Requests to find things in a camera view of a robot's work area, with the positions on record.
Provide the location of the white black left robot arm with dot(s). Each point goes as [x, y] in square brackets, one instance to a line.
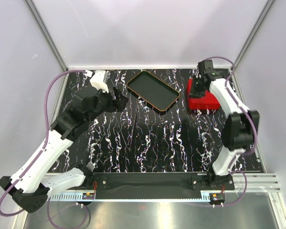
[28, 187]

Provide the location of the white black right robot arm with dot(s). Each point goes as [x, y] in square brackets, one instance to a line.
[212, 90]

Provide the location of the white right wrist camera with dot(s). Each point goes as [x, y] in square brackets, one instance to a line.
[205, 66]

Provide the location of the aluminium frame post right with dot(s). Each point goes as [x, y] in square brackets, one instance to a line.
[255, 29]

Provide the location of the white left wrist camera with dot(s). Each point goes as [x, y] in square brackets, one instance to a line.
[98, 80]

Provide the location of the dark green gold-rimmed tray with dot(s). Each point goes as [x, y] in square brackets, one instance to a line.
[153, 90]

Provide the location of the aluminium front rail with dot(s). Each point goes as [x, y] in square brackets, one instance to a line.
[256, 182]

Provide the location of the aluminium frame post left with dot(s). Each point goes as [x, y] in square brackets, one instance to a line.
[42, 26]

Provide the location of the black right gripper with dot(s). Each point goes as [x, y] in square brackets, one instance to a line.
[194, 93]

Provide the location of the red chocolate box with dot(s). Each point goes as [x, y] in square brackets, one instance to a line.
[208, 102]

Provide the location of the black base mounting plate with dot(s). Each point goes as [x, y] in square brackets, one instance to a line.
[148, 187]

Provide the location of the aluminium frame post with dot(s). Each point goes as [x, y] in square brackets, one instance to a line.
[42, 26]
[255, 29]

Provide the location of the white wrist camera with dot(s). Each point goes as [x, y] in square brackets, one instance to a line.
[205, 66]
[98, 80]

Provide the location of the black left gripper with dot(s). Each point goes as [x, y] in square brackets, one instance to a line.
[120, 103]

